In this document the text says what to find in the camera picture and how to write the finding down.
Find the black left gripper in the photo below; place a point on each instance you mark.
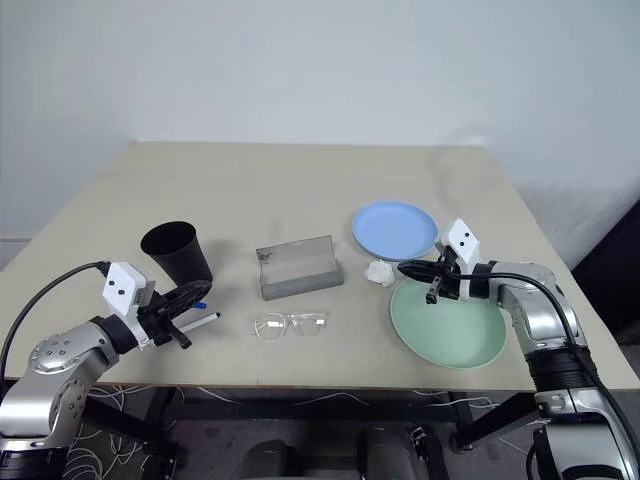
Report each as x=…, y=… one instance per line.
x=160, y=315

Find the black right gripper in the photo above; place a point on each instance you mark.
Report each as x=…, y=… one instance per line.
x=450, y=280

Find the white pen with black tip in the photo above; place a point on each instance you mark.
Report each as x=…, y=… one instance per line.
x=202, y=321

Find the black pen holder cup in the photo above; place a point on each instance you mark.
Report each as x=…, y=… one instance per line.
x=185, y=260

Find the white paper ball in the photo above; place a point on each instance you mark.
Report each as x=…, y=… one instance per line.
x=378, y=273

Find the green plate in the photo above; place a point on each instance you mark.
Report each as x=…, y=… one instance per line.
x=450, y=335

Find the clear frame glasses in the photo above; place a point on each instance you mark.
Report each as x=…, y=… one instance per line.
x=289, y=319

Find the grey glasses case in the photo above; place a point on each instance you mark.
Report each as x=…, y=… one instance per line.
x=305, y=282

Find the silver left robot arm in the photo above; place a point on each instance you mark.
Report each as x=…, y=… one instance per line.
x=55, y=360

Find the blue plate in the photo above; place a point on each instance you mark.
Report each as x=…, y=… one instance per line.
x=395, y=230

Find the dark mat with white pattern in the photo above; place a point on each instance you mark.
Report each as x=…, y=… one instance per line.
x=90, y=450

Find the dark cabinet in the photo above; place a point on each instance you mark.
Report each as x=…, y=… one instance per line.
x=610, y=280

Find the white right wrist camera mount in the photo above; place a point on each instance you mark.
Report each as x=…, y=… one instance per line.
x=462, y=240

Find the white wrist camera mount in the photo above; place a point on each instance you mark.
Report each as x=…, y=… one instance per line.
x=462, y=240
x=120, y=290

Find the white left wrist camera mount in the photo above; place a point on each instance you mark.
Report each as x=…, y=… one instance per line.
x=120, y=290

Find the black table frame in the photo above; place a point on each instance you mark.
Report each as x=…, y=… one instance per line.
x=300, y=412

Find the black upright bracket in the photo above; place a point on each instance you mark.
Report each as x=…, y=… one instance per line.
x=427, y=450

